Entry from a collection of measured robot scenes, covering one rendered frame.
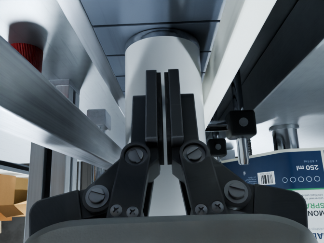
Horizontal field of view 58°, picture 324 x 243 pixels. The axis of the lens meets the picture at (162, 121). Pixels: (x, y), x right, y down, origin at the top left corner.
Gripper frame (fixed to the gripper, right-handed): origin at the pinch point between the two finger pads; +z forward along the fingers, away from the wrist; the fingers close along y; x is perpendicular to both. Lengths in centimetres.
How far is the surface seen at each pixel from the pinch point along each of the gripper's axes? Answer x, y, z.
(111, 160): -2.2, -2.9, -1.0
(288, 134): -27.5, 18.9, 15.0
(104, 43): -1.4, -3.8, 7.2
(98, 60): -4.1, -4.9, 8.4
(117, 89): -10.0, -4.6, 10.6
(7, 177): -212, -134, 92
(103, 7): 2.2, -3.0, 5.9
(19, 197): -253, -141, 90
